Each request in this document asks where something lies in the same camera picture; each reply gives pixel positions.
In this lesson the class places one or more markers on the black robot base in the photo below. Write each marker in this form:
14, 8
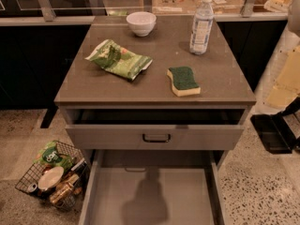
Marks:
276, 136

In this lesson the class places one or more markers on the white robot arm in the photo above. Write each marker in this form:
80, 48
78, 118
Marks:
292, 7

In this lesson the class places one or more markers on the clear plastic water bottle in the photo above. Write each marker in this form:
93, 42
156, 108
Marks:
201, 27

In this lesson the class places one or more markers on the grey top drawer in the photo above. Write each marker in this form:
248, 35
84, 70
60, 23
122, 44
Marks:
157, 129

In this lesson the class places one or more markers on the grey middle drawer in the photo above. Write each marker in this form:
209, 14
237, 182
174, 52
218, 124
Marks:
128, 187

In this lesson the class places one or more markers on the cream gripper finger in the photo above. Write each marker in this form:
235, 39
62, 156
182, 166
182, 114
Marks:
280, 98
289, 77

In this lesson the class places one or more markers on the brown bottle in basket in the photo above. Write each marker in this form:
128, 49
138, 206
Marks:
61, 193

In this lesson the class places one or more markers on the green snack bag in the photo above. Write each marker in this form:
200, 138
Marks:
118, 60

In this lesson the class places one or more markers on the grey drawer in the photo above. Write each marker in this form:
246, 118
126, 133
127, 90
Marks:
157, 129
128, 187

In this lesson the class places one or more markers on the grey drawer cabinet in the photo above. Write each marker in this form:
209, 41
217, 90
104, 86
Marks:
88, 87

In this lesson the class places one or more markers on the white ceramic bowl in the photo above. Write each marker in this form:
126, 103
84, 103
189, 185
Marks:
141, 23

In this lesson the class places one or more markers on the white bowl in basket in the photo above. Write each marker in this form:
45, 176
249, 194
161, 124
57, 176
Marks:
50, 178

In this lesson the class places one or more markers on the black wire basket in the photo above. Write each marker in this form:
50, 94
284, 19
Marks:
77, 176

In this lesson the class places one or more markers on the green chip bag in basket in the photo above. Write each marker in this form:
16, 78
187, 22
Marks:
49, 155

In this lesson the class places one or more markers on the soda can in basket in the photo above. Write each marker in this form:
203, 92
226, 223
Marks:
32, 188

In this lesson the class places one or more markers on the green and yellow sponge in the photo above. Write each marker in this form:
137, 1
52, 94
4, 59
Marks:
183, 82

